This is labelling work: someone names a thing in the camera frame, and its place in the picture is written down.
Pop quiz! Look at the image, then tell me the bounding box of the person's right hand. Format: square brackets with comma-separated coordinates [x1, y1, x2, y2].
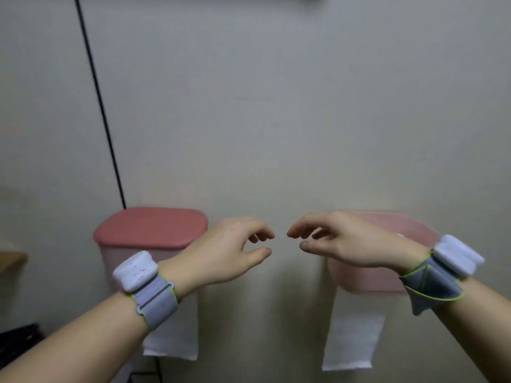
[286, 211, 431, 275]

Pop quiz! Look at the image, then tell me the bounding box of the person's left hand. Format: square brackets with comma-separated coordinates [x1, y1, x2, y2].
[158, 217, 275, 298]

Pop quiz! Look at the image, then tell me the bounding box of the person's left forearm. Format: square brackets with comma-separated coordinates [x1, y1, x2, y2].
[0, 291, 150, 383]

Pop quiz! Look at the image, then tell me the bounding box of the person's right forearm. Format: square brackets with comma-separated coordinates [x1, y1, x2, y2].
[433, 277, 511, 383]

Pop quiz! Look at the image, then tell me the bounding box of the pink tissue dispenser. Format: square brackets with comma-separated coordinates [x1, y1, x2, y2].
[327, 211, 440, 296]
[93, 207, 209, 293]

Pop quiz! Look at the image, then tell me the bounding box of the white tissue paper sheet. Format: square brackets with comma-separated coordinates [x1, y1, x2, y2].
[322, 287, 388, 372]
[142, 292, 199, 362]

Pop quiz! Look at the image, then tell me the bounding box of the white wrist tracker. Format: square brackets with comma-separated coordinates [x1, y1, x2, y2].
[433, 234, 485, 277]
[112, 251, 159, 293]

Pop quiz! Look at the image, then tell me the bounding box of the black object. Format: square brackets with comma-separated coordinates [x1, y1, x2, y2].
[0, 323, 45, 369]

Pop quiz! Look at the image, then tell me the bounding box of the grey wrist strap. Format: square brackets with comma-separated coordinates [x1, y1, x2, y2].
[399, 253, 465, 317]
[132, 274, 180, 331]

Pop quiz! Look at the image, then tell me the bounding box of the black wall cable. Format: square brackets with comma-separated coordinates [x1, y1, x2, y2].
[73, 0, 127, 210]

